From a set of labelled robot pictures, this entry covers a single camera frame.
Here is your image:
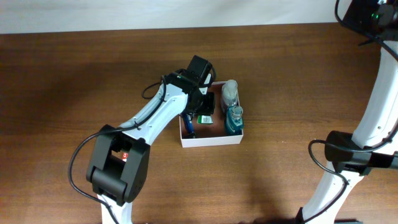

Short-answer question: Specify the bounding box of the green white packet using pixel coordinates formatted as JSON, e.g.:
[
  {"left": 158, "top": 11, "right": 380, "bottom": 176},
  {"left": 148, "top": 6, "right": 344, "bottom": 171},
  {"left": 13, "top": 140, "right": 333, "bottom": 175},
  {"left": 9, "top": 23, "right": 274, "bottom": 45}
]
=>
[{"left": 197, "top": 115, "right": 213, "bottom": 124}]

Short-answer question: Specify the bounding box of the purple liquid bottle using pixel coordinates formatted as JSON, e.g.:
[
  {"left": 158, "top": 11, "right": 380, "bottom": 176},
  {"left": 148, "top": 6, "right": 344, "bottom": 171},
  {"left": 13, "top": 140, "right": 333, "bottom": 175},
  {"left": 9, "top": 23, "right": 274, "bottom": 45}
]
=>
[{"left": 220, "top": 80, "right": 238, "bottom": 114}]

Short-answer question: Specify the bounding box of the teal Listerine mouthwash bottle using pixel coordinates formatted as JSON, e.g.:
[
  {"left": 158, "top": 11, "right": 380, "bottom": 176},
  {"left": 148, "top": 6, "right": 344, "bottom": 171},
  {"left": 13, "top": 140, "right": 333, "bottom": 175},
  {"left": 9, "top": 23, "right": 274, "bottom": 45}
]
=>
[{"left": 224, "top": 106, "right": 244, "bottom": 136}]

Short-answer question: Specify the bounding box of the green Colgate toothpaste tube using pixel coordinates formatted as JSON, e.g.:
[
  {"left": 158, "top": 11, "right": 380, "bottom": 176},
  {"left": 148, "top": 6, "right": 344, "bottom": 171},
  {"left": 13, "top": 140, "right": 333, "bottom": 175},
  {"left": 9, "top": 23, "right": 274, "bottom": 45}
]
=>
[{"left": 123, "top": 152, "right": 128, "bottom": 162}]

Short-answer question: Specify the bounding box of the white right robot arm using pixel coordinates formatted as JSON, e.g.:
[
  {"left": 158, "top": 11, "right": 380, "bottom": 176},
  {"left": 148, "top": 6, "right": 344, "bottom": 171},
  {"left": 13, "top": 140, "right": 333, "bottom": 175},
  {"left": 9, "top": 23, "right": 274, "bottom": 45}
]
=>
[{"left": 295, "top": 1, "right": 397, "bottom": 223}]

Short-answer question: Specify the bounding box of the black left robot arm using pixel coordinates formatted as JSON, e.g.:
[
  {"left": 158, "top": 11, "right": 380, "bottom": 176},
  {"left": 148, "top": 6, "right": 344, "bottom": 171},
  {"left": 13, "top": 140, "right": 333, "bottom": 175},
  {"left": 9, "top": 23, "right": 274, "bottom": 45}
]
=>
[{"left": 86, "top": 55, "right": 216, "bottom": 223}]

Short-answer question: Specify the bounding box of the white square cardboard box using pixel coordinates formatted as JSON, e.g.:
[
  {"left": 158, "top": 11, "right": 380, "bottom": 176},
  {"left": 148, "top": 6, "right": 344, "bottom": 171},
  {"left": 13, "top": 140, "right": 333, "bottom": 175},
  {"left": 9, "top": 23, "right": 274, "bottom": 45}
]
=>
[{"left": 179, "top": 82, "right": 243, "bottom": 148}]

